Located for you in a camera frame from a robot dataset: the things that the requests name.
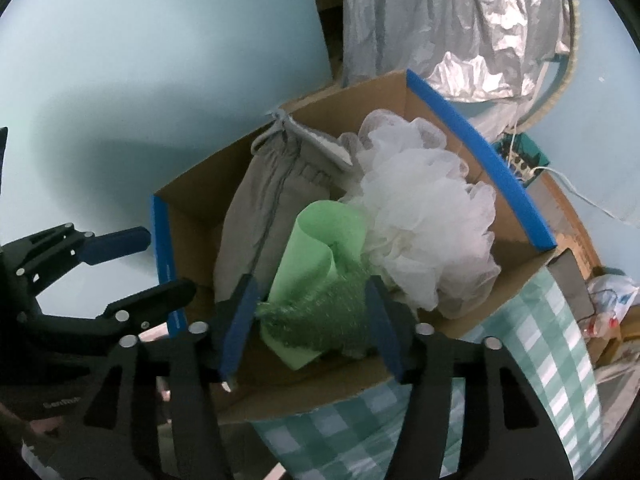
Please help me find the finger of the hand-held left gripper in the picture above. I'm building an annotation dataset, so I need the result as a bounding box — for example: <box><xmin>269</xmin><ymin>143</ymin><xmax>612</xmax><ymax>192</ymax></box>
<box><xmin>0</xmin><ymin>222</ymin><xmax>153</xmax><ymax>312</ymax></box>
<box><xmin>20</xmin><ymin>277</ymin><xmax>199</xmax><ymax>339</ymax></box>

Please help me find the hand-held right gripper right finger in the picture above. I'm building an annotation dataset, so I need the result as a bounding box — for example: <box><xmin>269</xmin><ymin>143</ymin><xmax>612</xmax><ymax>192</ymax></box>
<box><xmin>364</xmin><ymin>276</ymin><xmax>576</xmax><ymax>480</ymax></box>

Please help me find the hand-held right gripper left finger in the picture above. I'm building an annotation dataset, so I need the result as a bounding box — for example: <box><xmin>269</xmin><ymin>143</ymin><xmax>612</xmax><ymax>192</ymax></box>
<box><xmin>47</xmin><ymin>274</ymin><xmax>261</xmax><ymax>480</ymax></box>

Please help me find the green scrubbing cloth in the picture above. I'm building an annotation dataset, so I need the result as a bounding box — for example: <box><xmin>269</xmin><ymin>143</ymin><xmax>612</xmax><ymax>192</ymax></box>
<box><xmin>255</xmin><ymin>260</ymin><xmax>387</xmax><ymax>362</ymax></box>

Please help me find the blue-edged cardboard box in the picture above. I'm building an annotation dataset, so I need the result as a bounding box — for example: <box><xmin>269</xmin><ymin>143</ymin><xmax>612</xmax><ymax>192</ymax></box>
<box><xmin>150</xmin><ymin>69</ymin><xmax>559</xmax><ymax>424</ymax></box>

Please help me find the green paper sheet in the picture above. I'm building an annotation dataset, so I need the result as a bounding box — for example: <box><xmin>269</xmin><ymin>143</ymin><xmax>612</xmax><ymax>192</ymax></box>
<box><xmin>262</xmin><ymin>200</ymin><xmax>374</xmax><ymax>372</ymax></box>

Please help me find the white mesh bath pouf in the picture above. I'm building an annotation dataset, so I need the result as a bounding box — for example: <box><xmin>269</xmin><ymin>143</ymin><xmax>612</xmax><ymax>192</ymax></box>
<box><xmin>340</xmin><ymin>109</ymin><xmax>502</xmax><ymax>321</ymax></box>

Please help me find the green checkered tablecloth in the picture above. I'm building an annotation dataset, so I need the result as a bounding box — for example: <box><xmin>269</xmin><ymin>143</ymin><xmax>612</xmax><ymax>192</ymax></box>
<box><xmin>252</xmin><ymin>265</ymin><xmax>607</xmax><ymax>480</ymax></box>

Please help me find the white power strip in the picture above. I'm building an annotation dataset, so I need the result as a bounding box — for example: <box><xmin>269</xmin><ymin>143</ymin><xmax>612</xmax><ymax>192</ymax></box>
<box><xmin>507</xmin><ymin>152</ymin><xmax>539</xmax><ymax>181</ymax></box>

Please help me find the clear plastic bottle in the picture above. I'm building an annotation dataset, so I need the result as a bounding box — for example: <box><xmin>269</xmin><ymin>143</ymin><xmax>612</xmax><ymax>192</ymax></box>
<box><xmin>582</xmin><ymin>310</ymin><xmax>622</xmax><ymax>342</ymax></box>

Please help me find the teal plastic basket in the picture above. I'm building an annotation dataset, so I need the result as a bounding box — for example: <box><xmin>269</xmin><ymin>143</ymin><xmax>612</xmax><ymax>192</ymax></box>
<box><xmin>492</xmin><ymin>132</ymin><xmax>551</xmax><ymax>187</ymax></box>

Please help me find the white plastic bag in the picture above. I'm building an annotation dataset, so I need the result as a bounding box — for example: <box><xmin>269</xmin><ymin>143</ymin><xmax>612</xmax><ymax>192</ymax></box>
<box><xmin>585</xmin><ymin>270</ymin><xmax>640</xmax><ymax>334</ymax></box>

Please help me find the silver foil curtain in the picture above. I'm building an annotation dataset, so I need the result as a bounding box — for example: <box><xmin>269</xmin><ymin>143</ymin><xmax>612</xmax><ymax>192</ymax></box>
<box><xmin>342</xmin><ymin>0</ymin><xmax>574</xmax><ymax>104</ymax></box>

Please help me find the grey drawstring pouch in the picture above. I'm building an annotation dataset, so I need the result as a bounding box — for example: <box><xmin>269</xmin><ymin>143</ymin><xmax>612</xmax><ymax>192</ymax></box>
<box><xmin>214</xmin><ymin>132</ymin><xmax>334</xmax><ymax>307</ymax></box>

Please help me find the white power cable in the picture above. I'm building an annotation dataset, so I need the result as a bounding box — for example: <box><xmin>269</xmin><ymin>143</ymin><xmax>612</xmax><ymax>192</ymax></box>
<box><xmin>505</xmin><ymin>125</ymin><xmax>637</xmax><ymax>224</ymax></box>

